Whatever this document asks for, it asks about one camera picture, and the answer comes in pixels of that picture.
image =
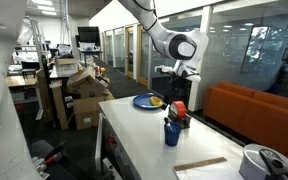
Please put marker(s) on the yellow mango toy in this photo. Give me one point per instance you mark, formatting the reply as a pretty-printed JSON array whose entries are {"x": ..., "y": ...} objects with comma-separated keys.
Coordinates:
[{"x": 155, "y": 101}]

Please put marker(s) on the orange sofa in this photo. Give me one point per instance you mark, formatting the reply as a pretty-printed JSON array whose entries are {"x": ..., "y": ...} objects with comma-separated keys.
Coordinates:
[{"x": 259, "y": 116}]

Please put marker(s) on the blue plate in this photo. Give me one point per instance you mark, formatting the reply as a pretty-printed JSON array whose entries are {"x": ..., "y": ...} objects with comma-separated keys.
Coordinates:
[{"x": 143, "y": 101}]

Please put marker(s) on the white notepad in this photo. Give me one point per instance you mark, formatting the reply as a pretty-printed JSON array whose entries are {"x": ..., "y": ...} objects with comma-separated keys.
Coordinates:
[{"x": 219, "y": 171}]

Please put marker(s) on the white box on desk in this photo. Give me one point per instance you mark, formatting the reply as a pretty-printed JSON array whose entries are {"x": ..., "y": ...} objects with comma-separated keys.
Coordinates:
[{"x": 66, "y": 67}]

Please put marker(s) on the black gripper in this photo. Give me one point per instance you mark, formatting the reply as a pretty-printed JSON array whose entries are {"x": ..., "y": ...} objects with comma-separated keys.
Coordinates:
[{"x": 176, "y": 83}]

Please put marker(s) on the marker with white cap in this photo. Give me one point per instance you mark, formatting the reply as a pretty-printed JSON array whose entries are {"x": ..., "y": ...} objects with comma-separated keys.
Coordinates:
[{"x": 167, "y": 123}]

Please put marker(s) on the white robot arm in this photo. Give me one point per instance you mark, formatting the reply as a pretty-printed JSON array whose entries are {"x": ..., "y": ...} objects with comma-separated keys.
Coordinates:
[{"x": 186, "y": 48}]

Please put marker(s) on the wooden ruler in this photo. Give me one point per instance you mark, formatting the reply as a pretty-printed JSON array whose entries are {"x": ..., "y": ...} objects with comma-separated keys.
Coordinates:
[{"x": 199, "y": 164}]

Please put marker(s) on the red tape dispenser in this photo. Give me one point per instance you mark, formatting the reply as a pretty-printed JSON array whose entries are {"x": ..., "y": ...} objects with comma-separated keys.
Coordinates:
[{"x": 178, "y": 114}]

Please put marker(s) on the cardboard boxes stack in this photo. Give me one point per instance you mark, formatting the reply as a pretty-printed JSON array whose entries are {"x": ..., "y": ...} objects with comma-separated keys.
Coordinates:
[{"x": 78, "y": 99}]

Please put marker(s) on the silver pot with lid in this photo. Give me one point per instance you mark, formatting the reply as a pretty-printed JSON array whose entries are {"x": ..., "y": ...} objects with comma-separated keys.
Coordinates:
[{"x": 263, "y": 163}]

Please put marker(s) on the dark blue cup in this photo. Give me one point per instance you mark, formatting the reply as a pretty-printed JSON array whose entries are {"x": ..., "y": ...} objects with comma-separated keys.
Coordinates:
[{"x": 172, "y": 132}]

